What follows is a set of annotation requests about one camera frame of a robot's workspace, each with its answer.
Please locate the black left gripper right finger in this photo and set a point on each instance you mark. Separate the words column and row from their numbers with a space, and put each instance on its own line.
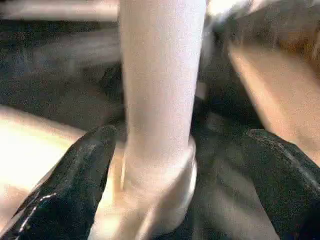
column 290, row 190

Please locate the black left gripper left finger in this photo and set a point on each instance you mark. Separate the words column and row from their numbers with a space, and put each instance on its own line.
column 62, row 195

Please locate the white plastic table leg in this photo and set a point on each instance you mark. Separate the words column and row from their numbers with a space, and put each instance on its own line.
column 160, row 75

